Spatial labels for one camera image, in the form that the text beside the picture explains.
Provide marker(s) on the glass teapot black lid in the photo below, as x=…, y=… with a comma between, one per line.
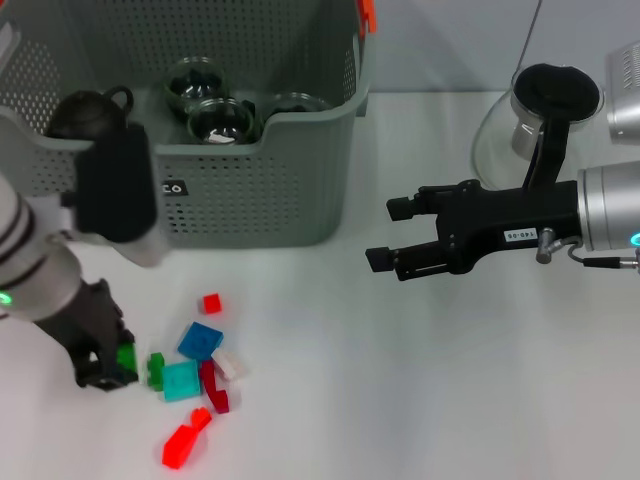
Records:
x=557, y=90

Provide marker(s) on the white small brick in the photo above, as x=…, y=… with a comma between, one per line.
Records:
x=230, y=365

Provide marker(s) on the large orange-red brick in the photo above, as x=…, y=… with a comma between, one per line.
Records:
x=177, y=447

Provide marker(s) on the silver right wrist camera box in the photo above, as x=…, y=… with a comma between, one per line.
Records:
x=625, y=95

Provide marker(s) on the silver metal connector plug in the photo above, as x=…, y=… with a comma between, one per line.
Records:
x=545, y=247

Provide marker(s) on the orange bin clip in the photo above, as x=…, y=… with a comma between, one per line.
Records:
x=369, y=15

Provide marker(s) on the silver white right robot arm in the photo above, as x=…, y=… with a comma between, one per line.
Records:
x=610, y=205

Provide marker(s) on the grey perforated storage bin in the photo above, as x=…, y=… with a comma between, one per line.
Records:
x=260, y=200

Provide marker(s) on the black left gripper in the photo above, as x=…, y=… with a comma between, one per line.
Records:
x=90, y=325

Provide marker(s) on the dark red curved brick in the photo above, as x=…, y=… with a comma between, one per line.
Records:
x=215, y=392

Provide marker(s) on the small red square brick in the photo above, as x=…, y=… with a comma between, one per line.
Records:
x=212, y=304

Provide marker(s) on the dark clay teapot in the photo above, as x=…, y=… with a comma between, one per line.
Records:
x=75, y=115

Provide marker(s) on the small orange-red brick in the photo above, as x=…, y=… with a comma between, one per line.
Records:
x=202, y=417

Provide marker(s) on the teal square brick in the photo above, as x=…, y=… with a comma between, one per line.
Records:
x=180, y=382

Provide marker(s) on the blue square brick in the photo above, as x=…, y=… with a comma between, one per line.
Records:
x=200, y=341

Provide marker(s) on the glass teacup black sleeve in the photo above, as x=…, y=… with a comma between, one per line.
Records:
x=195, y=82
x=220, y=125
x=300, y=104

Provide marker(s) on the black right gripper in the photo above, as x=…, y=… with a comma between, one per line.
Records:
x=510, y=215

